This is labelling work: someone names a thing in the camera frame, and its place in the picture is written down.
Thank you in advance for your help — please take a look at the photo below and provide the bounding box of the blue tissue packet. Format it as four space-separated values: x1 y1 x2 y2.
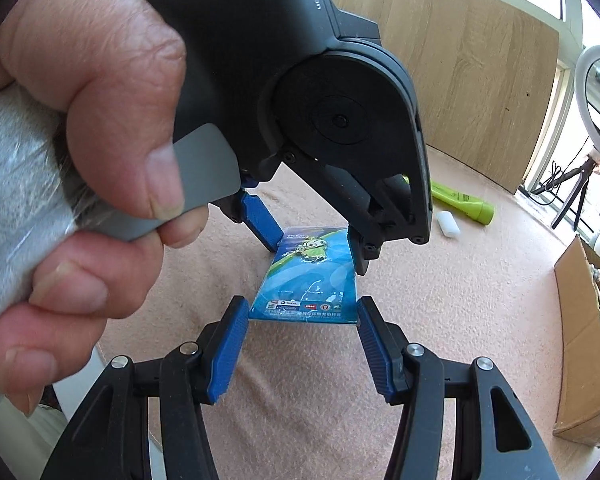
249 226 359 327

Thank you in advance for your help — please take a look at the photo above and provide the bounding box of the cardboard box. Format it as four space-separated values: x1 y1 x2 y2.
552 234 600 436

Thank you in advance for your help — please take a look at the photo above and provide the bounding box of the pink blanket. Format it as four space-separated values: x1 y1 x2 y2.
95 142 600 480

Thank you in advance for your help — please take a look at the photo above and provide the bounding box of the light oak wood panel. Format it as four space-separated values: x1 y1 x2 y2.
330 0 560 196

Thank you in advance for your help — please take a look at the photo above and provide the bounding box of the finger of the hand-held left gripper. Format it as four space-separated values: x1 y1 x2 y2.
212 172 285 253
349 220 381 277

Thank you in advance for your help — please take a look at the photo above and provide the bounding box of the white ring light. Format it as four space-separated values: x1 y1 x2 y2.
574 45 600 168

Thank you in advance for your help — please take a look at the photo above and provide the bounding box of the person's left hand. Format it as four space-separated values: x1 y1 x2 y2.
0 0 211 418

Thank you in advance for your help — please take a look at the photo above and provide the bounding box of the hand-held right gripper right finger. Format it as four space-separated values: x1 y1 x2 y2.
356 296 561 480

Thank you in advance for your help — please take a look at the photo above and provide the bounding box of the white eraser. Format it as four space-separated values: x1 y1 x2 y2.
437 210 461 238

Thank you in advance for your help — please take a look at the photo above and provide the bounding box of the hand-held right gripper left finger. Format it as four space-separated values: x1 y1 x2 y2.
40 296 251 480

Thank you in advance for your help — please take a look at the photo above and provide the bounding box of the black tripod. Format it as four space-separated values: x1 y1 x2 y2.
550 152 600 233

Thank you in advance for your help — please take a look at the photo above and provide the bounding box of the ring light on tripod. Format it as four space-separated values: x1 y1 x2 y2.
554 0 600 201

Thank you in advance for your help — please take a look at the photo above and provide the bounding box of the green tube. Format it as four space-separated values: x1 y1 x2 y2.
430 177 495 226

